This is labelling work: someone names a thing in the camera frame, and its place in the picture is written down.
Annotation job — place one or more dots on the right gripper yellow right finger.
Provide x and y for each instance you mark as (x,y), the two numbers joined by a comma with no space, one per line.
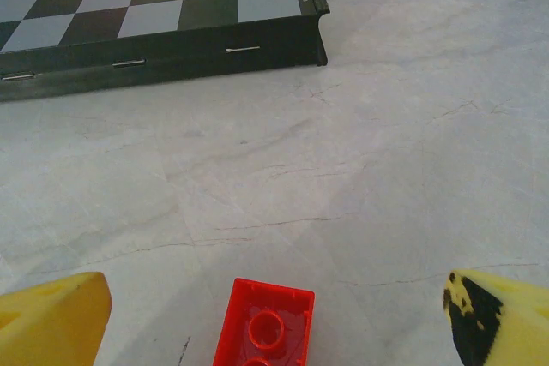
(514,323)

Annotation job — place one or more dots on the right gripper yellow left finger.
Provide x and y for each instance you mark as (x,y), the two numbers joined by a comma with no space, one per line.
(47,323)

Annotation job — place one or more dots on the red rectangular toy brick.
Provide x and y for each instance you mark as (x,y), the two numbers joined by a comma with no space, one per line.
(266,327)

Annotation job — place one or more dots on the black and white chessboard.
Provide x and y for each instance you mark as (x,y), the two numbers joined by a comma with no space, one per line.
(150,6)

